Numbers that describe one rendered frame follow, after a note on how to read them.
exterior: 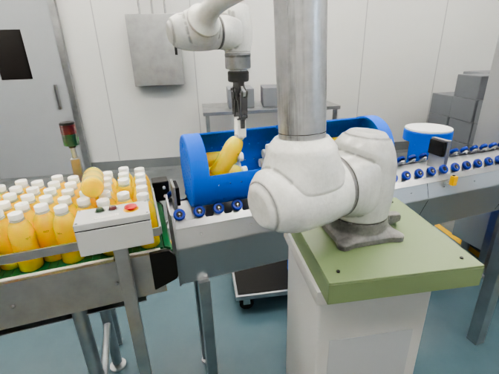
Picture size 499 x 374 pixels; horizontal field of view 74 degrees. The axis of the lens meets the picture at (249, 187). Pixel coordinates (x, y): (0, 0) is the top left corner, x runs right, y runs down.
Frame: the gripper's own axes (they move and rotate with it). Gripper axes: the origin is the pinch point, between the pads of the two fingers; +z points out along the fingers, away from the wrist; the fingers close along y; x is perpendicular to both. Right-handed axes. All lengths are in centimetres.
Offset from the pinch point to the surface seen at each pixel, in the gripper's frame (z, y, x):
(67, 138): 6, 39, 65
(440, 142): 18, 3, -105
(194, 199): 23.4, -6.7, 20.3
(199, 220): 32.7, -5.7, 19.2
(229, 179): 16.5, -8.7, 7.3
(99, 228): 18, -28, 50
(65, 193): 17, 1, 63
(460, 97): 33, 188, -340
